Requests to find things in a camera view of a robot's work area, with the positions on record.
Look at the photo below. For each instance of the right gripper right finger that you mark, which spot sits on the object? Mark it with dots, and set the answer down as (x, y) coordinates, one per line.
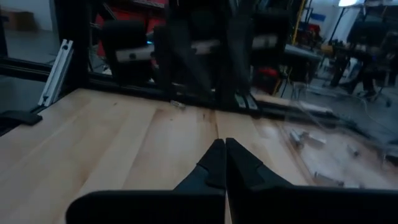
(311, 208)

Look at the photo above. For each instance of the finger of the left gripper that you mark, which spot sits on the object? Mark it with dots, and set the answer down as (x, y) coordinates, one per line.
(239, 68)
(186, 68)

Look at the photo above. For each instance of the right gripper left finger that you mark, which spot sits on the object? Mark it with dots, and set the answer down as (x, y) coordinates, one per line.
(155, 208)

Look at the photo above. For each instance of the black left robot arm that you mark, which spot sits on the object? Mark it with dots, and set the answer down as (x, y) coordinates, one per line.
(202, 15)

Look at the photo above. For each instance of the red and black box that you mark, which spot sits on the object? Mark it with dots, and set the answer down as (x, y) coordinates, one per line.
(267, 76)

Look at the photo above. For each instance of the red storage rack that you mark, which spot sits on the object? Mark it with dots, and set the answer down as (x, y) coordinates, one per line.
(157, 23)

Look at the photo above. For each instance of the grey side desk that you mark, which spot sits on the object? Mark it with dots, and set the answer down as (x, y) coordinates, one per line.
(303, 53)

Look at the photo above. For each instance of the silver aluminium extrusion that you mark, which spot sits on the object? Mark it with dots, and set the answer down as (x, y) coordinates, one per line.
(57, 71)

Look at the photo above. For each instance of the clear plastic bin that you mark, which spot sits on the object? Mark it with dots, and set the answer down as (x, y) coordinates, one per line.
(342, 140)

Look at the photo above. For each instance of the yellow vertical pole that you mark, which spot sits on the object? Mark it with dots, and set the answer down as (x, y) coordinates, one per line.
(299, 21)

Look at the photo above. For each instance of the brown cardboard box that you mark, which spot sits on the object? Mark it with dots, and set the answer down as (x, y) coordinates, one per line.
(18, 20)

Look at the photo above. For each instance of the person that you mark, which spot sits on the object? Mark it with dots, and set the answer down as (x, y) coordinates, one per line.
(368, 40)

